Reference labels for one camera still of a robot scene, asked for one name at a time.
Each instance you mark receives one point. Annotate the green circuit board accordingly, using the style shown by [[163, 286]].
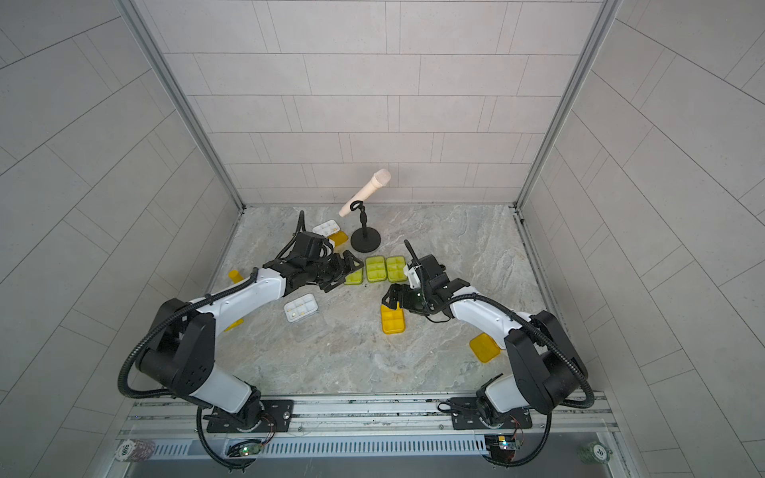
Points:
[[501, 447], [246, 448]]

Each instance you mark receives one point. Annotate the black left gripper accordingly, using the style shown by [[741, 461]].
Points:
[[341, 272]]

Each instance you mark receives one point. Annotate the clear pillbox white tray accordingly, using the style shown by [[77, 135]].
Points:
[[303, 316]]

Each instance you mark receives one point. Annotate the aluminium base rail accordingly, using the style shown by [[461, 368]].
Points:
[[345, 414]]

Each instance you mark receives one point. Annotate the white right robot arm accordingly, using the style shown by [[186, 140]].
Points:
[[547, 371]]

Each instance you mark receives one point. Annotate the left green circuit board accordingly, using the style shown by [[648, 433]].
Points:
[[246, 448]]

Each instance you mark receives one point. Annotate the right green circuit board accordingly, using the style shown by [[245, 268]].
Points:
[[501, 447]]

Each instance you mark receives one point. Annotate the black microphone stand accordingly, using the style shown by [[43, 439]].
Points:
[[365, 239]]

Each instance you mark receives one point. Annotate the round marker disc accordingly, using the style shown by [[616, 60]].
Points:
[[127, 451], [595, 453]]

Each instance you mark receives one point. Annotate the green pillbox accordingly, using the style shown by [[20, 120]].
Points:
[[396, 269], [375, 268], [356, 278]]

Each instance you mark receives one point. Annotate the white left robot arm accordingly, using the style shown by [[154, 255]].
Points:
[[177, 356]]

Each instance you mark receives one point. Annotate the beige microphone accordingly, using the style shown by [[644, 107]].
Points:
[[380, 179]]

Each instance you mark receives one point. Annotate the yellow pillbox left edge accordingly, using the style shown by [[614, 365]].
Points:
[[235, 276]]

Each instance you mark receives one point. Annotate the left round marker disc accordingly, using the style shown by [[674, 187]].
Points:
[[127, 451]]

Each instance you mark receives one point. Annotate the right round marker disc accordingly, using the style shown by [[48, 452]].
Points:
[[595, 453]]

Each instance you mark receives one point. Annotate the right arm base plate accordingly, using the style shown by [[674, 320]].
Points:
[[472, 413]]

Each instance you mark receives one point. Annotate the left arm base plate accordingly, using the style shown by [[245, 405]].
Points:
[[259, 417]]

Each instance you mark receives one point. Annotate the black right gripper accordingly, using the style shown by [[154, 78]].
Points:
[[405, 302]]

